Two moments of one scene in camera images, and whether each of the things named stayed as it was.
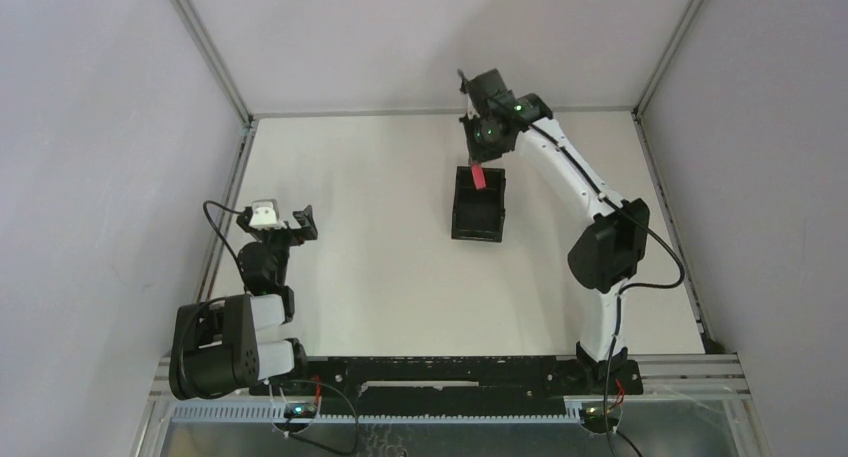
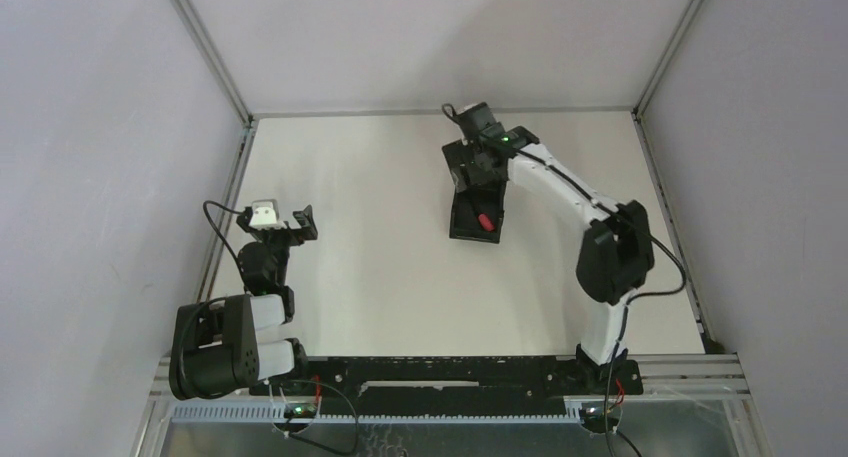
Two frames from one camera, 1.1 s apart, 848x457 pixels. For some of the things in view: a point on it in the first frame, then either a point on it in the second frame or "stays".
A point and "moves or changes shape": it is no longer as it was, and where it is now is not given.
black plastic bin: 478,214 stays
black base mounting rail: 447,383 stays
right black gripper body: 480,145 -> 459,152
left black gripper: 279,232 stays
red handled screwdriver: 479,176 moves or changes shape
